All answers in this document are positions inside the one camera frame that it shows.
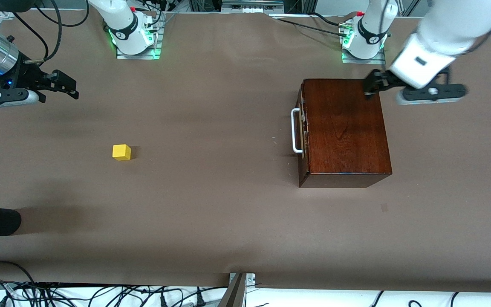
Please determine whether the grey metal beam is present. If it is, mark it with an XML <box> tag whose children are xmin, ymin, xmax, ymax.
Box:
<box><xmin>217</xmin><ymin>273</ymin><xmax>247</xmax><ymax>307</ymax></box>

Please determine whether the white metal drawer handle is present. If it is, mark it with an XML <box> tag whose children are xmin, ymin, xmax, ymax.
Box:
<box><xmin>291</xmin><ymin>107</ymin><xmax>305</xmax><ymax>154</ymax></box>

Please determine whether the aluminium frame rail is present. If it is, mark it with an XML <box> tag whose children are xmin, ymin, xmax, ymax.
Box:
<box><xmin>0</xmin><ymin>11</ymin><xmax>17</xmax><ymax>30</ymax></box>

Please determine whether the tangled black cable bundle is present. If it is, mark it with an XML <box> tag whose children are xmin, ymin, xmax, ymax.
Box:
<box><xmin>0</xmin><ymin>279</ymin><xmax>229</xmax><ymax>307</ymax></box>

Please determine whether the light wood drawer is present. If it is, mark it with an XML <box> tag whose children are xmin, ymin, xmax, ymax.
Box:
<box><xmin>296</xmin><ymin>84</ymin><xmax>311</xmax><ymax>172</ymax></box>

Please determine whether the silver corner bracket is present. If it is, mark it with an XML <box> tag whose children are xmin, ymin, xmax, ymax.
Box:
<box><xmin>228</xmin><ymin>272</ymin><xmax>257</xmax><ymax>286</ymax></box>

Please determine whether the grey metal device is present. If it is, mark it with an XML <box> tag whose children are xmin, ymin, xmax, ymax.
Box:
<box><xmin>221</xmin><ymin>0</ymin><xmax>285</xmax><ymax>13</ymax></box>

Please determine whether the black base cable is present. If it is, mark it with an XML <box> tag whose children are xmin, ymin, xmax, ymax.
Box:
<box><xmin>309</xmin><ymin>12</ymin><xmax>352</xmax><ymax>29</ymax></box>
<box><xmin>277</xmin><ymin>18</ymin><xmax>345</xmax><ymax>35</ymax></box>

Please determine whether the yellow cube block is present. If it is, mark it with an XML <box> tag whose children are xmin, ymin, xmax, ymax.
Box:
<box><xmin>112</xmin><ymin>144</ymin><xmax>132</xmax><ymax>162</ymax></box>

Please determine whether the dark brown wooden cabinet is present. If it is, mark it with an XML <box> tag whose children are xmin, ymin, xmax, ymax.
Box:
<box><xmin>298</xmin><ymin>78</ymin><xmax>393</xmax><ymax>188</ymax></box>

